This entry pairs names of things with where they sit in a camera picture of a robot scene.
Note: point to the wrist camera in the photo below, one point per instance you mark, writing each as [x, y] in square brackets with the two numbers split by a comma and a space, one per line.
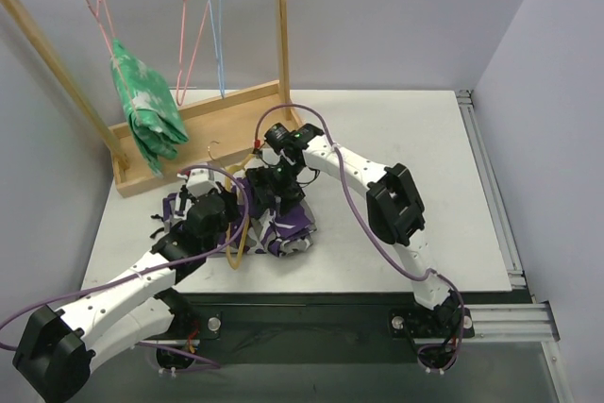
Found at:
[278, 137]
[198, 181]

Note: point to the left pink wire hanger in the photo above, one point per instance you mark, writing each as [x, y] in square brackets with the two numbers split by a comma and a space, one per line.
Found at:
[101, 14]

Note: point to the pink wire hanger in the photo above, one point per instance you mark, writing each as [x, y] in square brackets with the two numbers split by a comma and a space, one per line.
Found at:
[194, 22]
[101, 14]

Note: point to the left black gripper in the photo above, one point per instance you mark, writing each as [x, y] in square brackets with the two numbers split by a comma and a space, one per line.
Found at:
[180, 207]

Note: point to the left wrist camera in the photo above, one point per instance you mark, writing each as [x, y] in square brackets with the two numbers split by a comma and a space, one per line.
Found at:
[198, 181]

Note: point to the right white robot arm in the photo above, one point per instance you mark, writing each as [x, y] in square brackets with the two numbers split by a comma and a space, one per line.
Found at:
[384, 200]

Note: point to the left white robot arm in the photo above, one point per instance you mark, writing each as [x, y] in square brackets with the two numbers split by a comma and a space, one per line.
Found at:
[60, 348]

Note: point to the wooden clothes rack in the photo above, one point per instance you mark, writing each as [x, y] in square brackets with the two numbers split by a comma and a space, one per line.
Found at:
[229, 119]

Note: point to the right pink wire hanger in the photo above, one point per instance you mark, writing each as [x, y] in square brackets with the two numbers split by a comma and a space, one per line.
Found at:
[194, 22]

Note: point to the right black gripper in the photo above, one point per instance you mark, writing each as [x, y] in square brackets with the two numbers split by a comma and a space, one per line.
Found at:
[276, 196]

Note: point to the aluminium frame rail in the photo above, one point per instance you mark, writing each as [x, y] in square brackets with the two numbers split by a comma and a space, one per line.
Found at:
[422, 130]

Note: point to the blue wire hanger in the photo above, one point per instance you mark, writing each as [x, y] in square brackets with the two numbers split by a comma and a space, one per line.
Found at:
[216, 22]

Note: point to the green patterned garment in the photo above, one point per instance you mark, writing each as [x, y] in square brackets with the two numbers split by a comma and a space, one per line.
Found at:
[150, 109]

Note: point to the purple camouflage trousers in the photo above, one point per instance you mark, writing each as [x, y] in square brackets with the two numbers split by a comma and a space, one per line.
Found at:
[264, 233]

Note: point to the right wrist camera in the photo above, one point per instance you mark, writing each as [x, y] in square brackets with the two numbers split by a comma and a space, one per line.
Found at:
[278, 137]

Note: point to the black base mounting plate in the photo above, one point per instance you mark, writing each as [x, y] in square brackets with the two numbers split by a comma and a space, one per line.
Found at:
[356, 328]

